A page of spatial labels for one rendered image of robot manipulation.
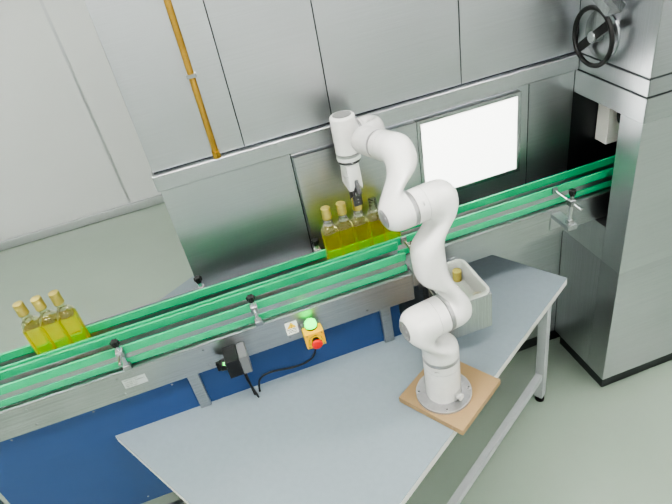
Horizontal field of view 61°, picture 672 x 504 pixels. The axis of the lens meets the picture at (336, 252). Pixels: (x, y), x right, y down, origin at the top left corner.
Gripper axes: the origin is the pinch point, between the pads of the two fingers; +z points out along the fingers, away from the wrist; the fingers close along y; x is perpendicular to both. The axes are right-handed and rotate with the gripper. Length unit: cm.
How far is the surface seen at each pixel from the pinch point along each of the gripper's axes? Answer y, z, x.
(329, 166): -12.1, -8.6, -4.8
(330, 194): -12.0, 2.7, -6.5
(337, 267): 6.3, 22.2, -12.8
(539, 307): 24, 59, 60
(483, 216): 3, 23, 47
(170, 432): 22, 58, -88
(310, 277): 6.5, 22.6, -23.3
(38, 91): -308, 14, -157
